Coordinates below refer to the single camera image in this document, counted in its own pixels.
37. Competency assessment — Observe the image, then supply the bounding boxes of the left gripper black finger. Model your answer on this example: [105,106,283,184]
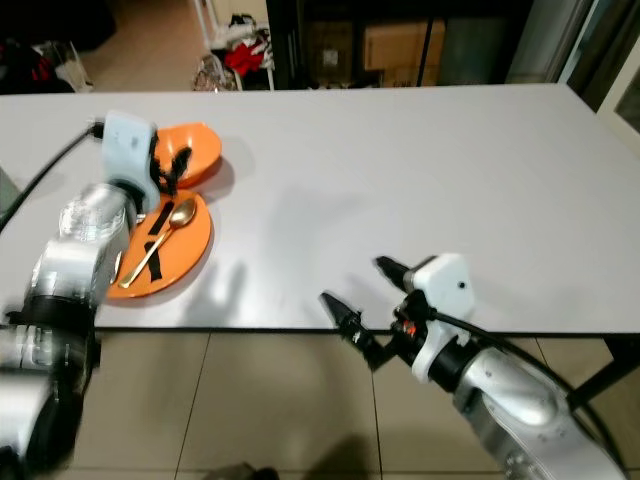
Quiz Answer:
[164,146,193,193]
[143,202,173,283]

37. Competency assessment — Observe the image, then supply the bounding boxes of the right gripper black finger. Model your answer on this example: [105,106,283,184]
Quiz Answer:
[375,257,423,291]
[320,291,389,371]

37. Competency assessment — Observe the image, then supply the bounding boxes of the orange bowl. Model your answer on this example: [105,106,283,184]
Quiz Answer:
[153,122,224,190]

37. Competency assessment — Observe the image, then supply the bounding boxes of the orange plate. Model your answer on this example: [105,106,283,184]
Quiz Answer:
[105,190,214,300]

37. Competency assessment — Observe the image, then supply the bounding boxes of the gold spoon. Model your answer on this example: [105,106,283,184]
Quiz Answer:
[118,198,199,291]

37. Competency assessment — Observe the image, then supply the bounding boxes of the patterned bag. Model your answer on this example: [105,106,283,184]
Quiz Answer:
[195,55,239,93]

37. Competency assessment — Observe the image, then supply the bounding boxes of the red cloth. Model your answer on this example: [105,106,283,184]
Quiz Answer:
[224,40,269,77]

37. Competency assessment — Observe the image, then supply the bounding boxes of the white bag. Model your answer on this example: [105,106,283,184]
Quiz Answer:
[55,50,94,94]

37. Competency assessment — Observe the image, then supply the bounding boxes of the white rack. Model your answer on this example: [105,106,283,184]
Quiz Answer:
[193,0,276,91]

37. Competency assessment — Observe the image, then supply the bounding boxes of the green cup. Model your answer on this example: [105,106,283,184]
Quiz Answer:
[0,168,22,216]

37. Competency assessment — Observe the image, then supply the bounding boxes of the black sofa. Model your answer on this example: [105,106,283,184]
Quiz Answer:
[0,0,117,96]

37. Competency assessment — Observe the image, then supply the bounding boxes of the small dark cardboard box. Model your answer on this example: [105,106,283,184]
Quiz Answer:
[305,20,356,81]

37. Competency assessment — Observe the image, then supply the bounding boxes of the black table leg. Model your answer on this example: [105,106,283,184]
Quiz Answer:
[565,335,640,411]

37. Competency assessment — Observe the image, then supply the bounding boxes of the large cardboard box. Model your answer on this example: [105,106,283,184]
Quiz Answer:
[363,20,446,87]

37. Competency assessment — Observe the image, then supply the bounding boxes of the dark shelf cabinet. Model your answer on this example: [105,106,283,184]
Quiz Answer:
[268,0,533,89]

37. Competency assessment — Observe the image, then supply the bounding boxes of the grey curtain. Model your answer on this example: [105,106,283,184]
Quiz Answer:
[505,0,599,84]

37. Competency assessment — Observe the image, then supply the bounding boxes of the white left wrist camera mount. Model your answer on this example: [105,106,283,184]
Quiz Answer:
[105,110,159,191]

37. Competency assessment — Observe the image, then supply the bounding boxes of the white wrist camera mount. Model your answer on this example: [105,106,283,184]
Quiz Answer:
[105,110,159,191]
[408,253,477,387]

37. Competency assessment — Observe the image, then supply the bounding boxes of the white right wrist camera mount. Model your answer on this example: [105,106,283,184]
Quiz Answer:
[408,253,477,387]

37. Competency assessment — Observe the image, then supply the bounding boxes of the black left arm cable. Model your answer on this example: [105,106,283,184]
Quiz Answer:
[0,120,111,233]

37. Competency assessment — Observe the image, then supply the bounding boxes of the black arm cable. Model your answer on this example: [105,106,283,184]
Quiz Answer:
[432,308,623,471]
[0,120,111,233]

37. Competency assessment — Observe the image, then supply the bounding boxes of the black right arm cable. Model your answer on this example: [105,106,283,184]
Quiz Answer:
[432,308,623,471]

